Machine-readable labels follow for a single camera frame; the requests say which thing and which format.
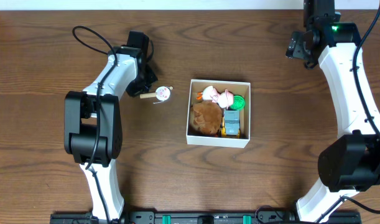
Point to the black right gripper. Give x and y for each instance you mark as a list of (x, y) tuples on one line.
[(297, 45)]

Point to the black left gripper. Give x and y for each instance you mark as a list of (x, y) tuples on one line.
[(143, 82)]

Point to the wooden pig rattle drum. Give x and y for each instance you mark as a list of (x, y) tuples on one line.
[(162, 94)]

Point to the brown plush toy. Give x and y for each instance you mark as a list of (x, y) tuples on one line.
[(205, 118)]

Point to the pink white pig figurine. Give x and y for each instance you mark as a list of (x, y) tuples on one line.
[(224, 99)]

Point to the green round toy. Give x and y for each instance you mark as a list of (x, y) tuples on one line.
[(238, 103)]

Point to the yellow grey toy truck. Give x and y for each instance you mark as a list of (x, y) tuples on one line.
[(230, 125)]

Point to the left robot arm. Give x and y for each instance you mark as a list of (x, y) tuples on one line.
[(93, 132)]

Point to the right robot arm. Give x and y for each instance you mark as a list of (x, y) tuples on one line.
[(351, 164)]

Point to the white cardboard box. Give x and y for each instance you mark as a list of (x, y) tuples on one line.
[(237, 88)]

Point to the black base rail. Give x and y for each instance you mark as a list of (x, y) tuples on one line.
[(262, 216)]

